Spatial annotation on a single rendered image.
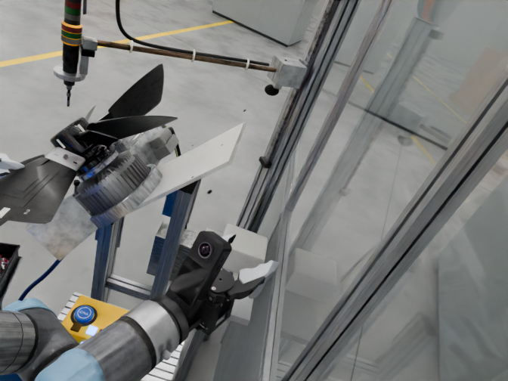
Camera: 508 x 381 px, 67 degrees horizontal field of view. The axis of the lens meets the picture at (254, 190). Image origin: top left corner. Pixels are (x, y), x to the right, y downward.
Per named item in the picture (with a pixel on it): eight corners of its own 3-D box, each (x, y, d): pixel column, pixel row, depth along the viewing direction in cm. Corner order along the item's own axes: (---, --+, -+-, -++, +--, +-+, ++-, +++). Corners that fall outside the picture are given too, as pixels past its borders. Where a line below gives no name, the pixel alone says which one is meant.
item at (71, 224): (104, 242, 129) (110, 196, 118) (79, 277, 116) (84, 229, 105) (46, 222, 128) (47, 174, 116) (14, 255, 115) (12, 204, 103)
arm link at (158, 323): (117, 304, 48) (163, 345, 44) (147, 286, 51) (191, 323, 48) (116, 343, 51) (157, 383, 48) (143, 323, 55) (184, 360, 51)
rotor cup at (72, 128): (90, 159, 128) (62, 126, 123) (121, 140, 122) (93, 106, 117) (66, 181, 116) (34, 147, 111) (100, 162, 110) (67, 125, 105)
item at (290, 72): (291, 81, 130) (300, 57, 125) (302, 91, 125) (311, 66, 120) (265, 77, 124) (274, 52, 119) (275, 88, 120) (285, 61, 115)
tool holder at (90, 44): (91, 71, 100) (94, 34, 94) (95, 84, 95) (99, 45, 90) (52, 66, 95) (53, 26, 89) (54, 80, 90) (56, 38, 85)
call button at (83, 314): (96, 312, 89) (97, 308, 88) (88, 326, 86) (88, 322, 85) (79, 307, 89) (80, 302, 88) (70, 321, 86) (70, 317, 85)
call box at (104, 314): (138, 339, 98) (145, 314, 92) (122, 376, 89) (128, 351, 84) (78, 319, 97) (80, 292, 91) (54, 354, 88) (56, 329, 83)
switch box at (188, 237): (187, 269, 165) (199, 233, 153) (181, 285, 158) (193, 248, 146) (153, 258, 164) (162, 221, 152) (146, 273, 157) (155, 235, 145)
